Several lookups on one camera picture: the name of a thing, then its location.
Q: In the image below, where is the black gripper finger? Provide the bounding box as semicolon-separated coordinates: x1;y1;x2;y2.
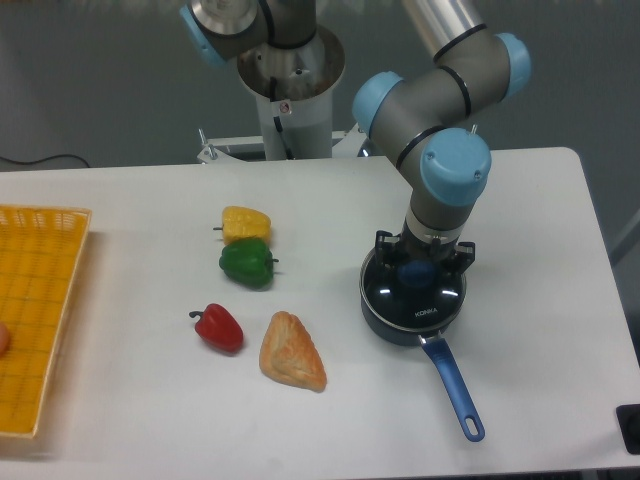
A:
442;242;476;275
374;230;408;270

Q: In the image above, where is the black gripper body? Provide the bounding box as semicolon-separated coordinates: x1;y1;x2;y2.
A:
400;230;456;264

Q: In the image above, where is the glass lid blue knob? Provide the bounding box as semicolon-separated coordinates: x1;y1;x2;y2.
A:
360;250;467;345

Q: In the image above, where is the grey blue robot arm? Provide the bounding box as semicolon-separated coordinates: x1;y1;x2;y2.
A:
180;1;531;272

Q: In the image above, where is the green bell pepper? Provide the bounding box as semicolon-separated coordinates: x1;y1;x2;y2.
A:
218;238;278;289

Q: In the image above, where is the golden pastry turnover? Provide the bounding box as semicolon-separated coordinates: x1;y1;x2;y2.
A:
259;311;327;393

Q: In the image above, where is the yellow bell pepper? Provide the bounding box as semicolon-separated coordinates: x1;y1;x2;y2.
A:
213;206;271;245

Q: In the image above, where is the red bell pepper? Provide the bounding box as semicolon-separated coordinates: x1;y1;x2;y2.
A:
189;303;244;354

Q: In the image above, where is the black device table edge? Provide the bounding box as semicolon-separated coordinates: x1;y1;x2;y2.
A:
616;404;640;455

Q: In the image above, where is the yellow woven basket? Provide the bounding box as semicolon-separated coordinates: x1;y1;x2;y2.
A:
1;204;92;438

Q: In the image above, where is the dark saucepan blue handle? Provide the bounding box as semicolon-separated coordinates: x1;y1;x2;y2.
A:
381;261;485;442

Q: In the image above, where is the white metal base frame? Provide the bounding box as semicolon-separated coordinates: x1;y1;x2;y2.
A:
196;124;381;165

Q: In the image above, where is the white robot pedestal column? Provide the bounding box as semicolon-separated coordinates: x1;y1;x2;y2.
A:
237;25;345;160

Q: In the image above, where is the black pedestal cable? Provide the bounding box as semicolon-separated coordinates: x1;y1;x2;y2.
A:
269;75;294;161

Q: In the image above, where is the black floor cable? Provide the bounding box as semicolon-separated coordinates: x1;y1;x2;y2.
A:
0;154;90;168

